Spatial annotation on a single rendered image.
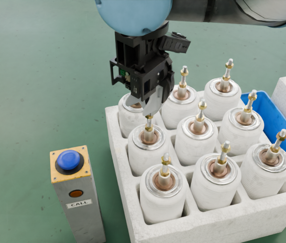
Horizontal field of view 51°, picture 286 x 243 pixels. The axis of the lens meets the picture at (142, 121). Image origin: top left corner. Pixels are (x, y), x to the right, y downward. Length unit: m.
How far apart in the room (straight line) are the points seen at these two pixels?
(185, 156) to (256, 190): 0.17
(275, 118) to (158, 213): 0.55
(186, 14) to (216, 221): 0.46
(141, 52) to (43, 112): 0.73
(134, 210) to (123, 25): 0.44
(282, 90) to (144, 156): 0.54
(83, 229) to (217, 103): 0.45
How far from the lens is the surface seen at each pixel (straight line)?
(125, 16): 0.31
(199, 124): 0.69
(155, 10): 0.30
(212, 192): 0.63
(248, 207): 0.70
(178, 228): 0.65
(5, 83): 1.32
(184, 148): 0.71
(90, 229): 0.75
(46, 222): 0.89
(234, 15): 0.33
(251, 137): 0.74
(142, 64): 0.48
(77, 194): 0.59
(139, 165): 0.69
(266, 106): 1.06
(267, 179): 0.68
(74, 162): 0.55
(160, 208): 0.61
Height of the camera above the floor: 0.77
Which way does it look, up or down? 47 degrees down
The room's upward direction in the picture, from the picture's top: straight up
